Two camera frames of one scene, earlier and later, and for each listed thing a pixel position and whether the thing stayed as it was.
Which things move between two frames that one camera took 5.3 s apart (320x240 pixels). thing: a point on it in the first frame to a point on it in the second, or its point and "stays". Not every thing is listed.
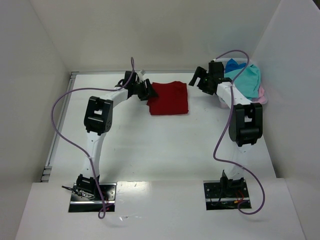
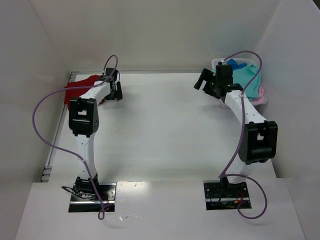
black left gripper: x=145 y=89 to x=117 y=90
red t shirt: x=172 y=99 to x=78 y=92
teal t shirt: x=248 y=82 stays
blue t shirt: x=231 y=65 stays
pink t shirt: x=261 y=99 stays
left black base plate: x=79 y=204 stays
